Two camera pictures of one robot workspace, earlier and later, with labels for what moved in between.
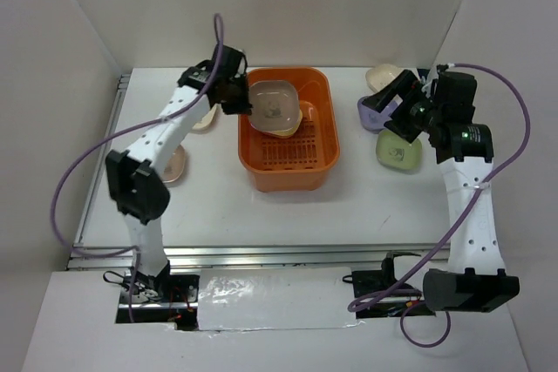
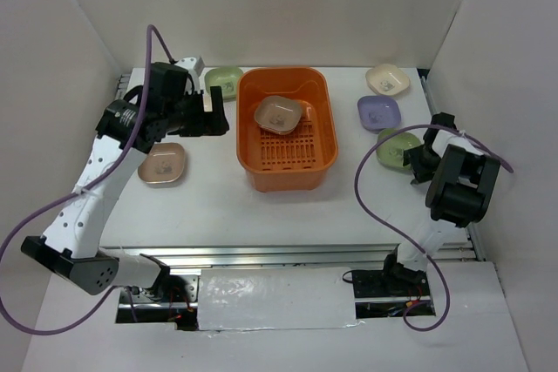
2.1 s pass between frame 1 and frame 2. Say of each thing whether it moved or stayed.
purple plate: stayed
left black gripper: moved
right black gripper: moved
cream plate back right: stayed
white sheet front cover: stayed
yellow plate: moved
